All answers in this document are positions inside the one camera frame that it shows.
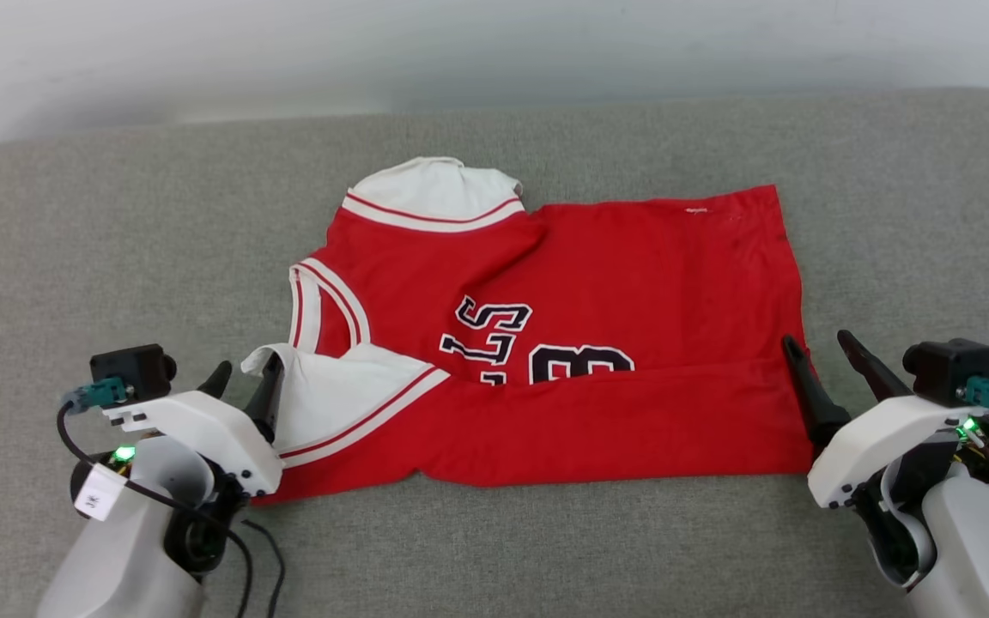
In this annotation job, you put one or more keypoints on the red white basketball jersey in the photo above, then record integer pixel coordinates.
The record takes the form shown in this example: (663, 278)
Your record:
(589, 257)

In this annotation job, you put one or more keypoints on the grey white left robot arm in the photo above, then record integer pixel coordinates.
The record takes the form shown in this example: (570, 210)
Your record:
(117, 558)

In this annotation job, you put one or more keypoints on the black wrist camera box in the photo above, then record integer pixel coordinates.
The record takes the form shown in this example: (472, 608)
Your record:
(945, 369)
(134, 369)

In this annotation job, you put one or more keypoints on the white paper label tag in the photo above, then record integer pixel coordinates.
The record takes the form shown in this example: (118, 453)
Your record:
(100, 493)

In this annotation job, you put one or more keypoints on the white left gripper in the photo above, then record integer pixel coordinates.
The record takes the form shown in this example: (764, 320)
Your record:
(203, 421)

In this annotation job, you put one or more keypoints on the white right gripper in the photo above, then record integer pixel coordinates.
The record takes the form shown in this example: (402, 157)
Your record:
(872, 438)

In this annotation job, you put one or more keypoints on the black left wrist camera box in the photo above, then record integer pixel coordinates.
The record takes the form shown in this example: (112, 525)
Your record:
(134, 369)

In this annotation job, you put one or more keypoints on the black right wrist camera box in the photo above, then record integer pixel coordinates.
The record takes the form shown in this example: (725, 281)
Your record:
(945, 369)

